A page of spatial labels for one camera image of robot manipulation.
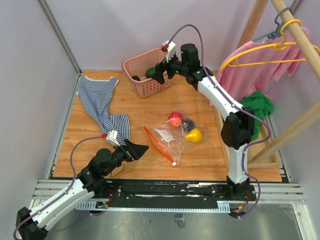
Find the green tank top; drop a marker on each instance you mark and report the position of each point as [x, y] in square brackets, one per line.
[260, 103]

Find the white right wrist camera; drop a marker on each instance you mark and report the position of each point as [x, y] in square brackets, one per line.
[169, 48]

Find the pink plastic basket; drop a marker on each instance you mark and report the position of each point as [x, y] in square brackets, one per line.
[139, 69]

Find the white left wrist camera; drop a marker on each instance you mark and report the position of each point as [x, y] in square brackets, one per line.
[111, 138]

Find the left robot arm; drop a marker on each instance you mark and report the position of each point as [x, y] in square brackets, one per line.
[35, 223]

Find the yellow clothes hanger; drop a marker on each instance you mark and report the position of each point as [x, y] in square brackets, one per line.
[264, 54]

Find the blue white striped shirt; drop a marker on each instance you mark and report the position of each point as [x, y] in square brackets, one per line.
[96, 96]

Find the fake dark purple fruit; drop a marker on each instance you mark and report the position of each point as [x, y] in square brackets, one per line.
[187, 125]

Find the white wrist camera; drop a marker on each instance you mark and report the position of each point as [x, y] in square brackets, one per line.
[169, 48]
[111, 138]

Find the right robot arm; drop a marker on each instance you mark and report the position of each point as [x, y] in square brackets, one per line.
[238, 127]

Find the pink shirt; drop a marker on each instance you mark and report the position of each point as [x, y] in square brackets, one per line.
[240, 82]

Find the fake yellow lemon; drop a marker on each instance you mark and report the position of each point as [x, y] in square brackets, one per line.
[194, 136]

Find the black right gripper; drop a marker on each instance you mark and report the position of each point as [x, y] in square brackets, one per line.
[161, 67]

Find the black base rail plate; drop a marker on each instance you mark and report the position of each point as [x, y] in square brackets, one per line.
[174, 194]

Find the clear zip top bag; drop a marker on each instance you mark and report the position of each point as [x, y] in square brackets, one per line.
[169, 141]

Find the wooden clothes rack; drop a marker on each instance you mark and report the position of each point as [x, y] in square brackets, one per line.
[276, 89]

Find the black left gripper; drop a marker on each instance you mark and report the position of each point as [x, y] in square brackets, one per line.
[134, 151]

